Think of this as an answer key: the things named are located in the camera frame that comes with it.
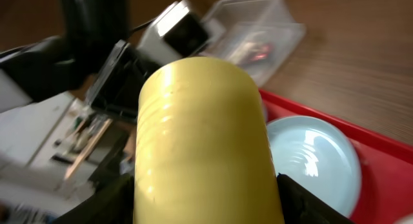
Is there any red serving tray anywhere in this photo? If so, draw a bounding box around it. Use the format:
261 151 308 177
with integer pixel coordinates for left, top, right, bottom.
259 90 412 223

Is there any red snack wrapper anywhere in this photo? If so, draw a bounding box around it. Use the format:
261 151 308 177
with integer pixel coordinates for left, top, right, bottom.
239 42 275 65

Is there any pale green bowl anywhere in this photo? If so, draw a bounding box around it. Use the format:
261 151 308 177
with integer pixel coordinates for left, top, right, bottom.
267 116 362 217

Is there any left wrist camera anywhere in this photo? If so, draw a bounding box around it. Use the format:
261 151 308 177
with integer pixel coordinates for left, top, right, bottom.
137 0 213 66

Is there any clear plastic waste bin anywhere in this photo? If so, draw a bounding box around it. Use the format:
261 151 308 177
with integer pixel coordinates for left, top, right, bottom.
202 0 306 87

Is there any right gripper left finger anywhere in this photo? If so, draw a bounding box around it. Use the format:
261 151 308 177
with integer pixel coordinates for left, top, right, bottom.
52 174 134 224

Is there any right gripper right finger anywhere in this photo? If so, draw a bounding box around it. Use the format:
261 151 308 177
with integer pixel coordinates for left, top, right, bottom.
276 174 354 224

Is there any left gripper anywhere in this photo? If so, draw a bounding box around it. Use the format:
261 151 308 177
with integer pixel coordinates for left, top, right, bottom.
85 40 161 123

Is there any light blue rice bowl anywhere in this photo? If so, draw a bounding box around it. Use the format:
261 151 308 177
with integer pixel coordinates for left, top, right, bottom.
394 214 413 224

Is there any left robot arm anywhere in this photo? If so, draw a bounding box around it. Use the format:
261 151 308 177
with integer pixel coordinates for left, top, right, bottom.
1 0 160 123

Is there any yellow plastic cup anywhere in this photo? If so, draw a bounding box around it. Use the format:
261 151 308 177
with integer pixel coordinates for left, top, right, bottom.
134 57 284 223

